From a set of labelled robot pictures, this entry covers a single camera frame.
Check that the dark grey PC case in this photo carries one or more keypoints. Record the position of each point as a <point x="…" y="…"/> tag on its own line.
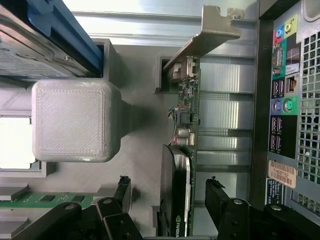
<point x="307" y="100"/>

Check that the green RAM stick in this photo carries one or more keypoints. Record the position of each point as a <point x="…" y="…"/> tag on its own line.
<point x="50" y="198"/>

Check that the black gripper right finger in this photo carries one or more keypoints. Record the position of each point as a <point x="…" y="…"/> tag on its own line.
<point x="237" y="220"/>

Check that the silver CPU chip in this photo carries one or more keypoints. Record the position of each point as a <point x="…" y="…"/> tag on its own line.
<point x="15" y="142"/>

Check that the hard disk with blue carrier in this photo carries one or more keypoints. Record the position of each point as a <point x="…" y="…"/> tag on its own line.
<point x="25" y="60"/>

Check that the grey printed parts rack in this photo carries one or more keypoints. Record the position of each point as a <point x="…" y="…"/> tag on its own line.
<point x="75" y="120"/>

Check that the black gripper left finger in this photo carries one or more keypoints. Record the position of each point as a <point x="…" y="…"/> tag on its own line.
<point x="117" y="220"/>

